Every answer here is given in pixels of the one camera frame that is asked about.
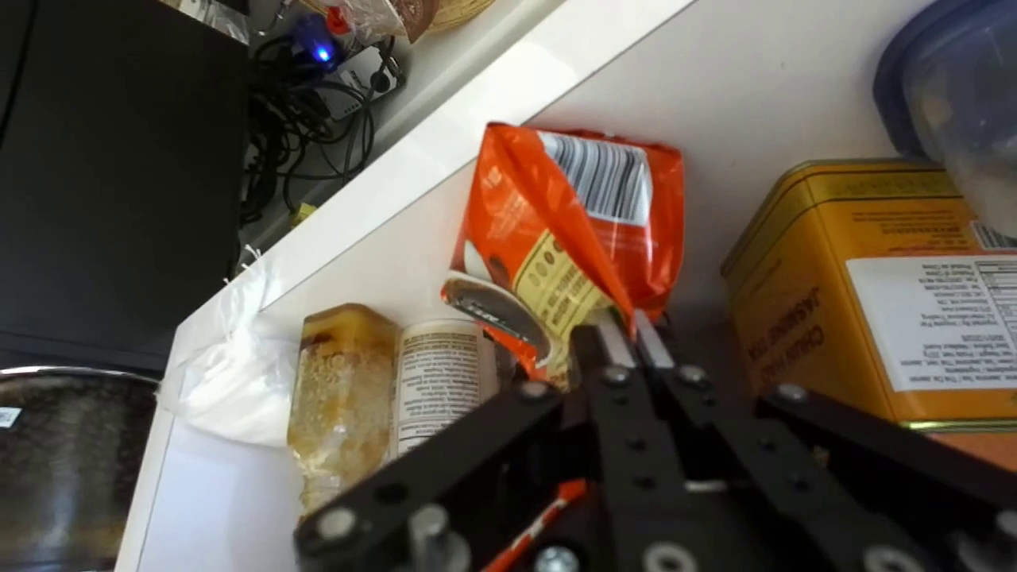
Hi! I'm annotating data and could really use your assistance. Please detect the black cabinet panel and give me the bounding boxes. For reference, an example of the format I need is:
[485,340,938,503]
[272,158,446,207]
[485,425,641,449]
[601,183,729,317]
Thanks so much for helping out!
[0,0,245,371]

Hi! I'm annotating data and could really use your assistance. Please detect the orange snack packet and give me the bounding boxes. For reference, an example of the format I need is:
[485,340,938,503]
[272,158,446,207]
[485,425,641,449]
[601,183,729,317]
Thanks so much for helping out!
[441,124,686,386]

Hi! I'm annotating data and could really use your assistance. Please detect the white labelled jar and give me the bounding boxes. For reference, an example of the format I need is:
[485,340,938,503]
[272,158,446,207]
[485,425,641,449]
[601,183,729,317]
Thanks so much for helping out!
[391,320,500,459]

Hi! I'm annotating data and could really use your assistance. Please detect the yellow metal tin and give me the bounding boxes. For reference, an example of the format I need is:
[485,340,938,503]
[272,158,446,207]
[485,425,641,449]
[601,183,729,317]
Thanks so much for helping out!
[720,158,1017,425]

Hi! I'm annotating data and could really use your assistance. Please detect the amber glass jar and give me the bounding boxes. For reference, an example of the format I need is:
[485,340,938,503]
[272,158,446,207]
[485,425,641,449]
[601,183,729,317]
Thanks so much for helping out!
[286,304,401,513]

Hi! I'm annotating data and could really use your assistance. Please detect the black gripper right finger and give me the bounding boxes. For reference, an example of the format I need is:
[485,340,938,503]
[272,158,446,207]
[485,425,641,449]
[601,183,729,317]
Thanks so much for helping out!
[633,313,673,369]

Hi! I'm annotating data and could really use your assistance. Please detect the tangled black cables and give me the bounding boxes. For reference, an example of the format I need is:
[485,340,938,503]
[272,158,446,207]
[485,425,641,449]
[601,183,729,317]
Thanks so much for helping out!
[237,25,410,230]

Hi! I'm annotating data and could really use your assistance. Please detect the clear plastic bag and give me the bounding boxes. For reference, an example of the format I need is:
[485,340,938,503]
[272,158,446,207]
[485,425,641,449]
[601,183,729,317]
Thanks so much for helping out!
[163,257,300,449]

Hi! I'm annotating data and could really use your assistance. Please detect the blue lidded plastic container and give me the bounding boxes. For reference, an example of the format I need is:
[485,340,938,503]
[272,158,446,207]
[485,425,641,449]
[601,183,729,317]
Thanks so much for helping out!
[869,0,1017,238]

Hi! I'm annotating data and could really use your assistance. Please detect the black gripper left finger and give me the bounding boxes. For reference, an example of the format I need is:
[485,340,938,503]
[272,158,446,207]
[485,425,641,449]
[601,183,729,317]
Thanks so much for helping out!
[573,320,636,369]

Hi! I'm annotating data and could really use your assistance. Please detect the steel pot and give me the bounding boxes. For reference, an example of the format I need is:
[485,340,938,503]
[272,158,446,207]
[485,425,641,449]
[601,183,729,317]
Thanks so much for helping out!
[0,365,158,572]

